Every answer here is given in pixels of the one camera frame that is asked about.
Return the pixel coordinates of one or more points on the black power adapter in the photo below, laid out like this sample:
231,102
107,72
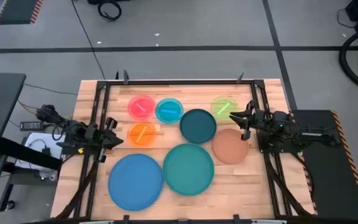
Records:
31,125

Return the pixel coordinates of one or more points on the medium dark teal plate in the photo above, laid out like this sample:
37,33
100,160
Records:
197,126

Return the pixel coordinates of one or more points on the small green translucent plate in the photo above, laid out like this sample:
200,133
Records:
221,107

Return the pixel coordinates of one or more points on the black aluminium table frame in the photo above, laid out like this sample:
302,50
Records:
182,82

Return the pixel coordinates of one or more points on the small cyan translucent plate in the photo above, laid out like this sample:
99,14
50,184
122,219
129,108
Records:
169,111

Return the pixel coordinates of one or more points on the medium brown plate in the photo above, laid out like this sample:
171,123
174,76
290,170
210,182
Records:
229,147

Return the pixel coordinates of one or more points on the white box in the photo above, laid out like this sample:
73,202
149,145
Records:
37,138

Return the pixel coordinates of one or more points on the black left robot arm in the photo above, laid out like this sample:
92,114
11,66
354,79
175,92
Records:
73,133

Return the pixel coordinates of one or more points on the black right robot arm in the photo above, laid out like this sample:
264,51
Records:
291,130

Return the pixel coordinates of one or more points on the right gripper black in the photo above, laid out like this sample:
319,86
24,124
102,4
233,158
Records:
256,119

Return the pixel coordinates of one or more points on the small orange translucent plate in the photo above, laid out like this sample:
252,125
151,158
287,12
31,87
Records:
141,134

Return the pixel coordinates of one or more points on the black desk beam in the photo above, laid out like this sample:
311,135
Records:
26,152

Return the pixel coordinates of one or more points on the black caster wheel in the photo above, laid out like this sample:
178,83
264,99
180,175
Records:
10,205

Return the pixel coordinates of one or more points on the black table clamp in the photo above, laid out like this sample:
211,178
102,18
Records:
125,218
236,217

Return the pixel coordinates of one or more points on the large teal green plate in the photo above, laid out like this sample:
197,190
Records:
188,169

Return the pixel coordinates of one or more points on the large blue plate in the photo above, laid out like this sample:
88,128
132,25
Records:
135,182

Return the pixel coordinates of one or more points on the black hazard-striped floor mat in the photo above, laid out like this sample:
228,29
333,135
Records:
17,11
331,174

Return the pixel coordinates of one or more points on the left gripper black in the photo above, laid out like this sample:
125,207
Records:
96,137

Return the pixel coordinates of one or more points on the small red translucent plate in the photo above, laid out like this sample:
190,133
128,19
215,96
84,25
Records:
141,107

